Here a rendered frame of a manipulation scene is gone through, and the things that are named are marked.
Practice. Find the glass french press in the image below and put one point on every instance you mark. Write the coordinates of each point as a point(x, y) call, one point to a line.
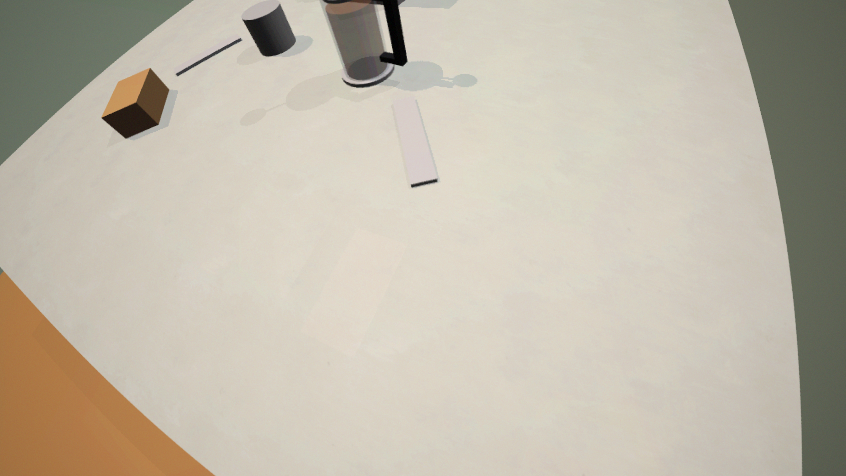
point(355, 26)

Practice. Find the tan cube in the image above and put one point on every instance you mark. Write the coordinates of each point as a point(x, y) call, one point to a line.
point(136, 104)

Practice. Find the black cylinder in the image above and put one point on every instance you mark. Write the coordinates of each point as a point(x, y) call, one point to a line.
point(269, 27)

